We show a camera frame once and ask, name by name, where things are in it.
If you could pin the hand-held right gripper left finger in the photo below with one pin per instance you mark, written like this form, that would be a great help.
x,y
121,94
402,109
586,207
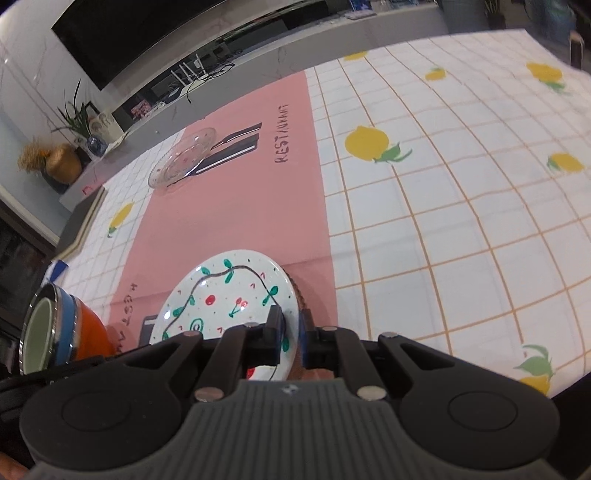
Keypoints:
x,y
277,337

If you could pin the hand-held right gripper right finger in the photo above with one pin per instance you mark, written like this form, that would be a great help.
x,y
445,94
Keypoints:
x,y
303,337

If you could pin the white painted ceramic plate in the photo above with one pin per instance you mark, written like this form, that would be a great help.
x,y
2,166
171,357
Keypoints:
x,y
217,295

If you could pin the orange-sided steel bowl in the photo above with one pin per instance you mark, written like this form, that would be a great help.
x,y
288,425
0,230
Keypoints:
x,y
87,332

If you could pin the pink placemat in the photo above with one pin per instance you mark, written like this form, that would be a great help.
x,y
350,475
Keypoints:
x,y
258,217

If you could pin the large flower-dotted glass plate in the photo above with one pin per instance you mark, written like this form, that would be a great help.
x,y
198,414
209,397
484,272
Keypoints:
x,y
182,159

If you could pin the lemon-print checked tablecloth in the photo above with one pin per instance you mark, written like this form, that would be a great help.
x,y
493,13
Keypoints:
x,y
461,207

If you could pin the black book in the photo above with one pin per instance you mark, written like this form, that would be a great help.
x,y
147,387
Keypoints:
x,y
78,226

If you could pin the blue flat object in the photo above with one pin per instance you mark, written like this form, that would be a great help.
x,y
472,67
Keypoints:
x,y
57,271

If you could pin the blue glass vase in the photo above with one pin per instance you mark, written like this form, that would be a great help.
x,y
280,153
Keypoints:
x,y
95,146

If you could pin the pink picture card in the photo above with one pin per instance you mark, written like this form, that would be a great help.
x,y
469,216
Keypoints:
x,y
141,110

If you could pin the white printed plant pot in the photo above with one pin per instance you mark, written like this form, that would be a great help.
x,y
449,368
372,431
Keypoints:
x,y
108,127

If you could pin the tan round vase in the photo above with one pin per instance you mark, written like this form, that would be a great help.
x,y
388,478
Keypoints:
x,y
64,164

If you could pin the white router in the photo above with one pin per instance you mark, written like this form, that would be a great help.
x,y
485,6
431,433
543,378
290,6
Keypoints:
x,y
187,71

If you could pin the spiky green potted plant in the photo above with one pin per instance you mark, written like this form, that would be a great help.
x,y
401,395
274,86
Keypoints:
x,y
76,115

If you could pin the dried grass bunch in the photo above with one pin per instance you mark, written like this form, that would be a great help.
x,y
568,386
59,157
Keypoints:
x,y
32,157

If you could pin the black television screen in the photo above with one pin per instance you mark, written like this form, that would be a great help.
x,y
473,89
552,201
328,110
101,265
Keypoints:
x,y
138,32

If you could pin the grey trash bin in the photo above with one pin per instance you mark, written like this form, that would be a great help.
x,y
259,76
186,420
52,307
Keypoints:
x,y
464,14

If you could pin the green leafy floor plant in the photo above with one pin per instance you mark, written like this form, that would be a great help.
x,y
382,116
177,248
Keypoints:
x,y
496,11

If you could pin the blue plastic bag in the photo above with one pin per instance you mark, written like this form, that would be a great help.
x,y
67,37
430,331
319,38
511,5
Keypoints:
x,y
558,23

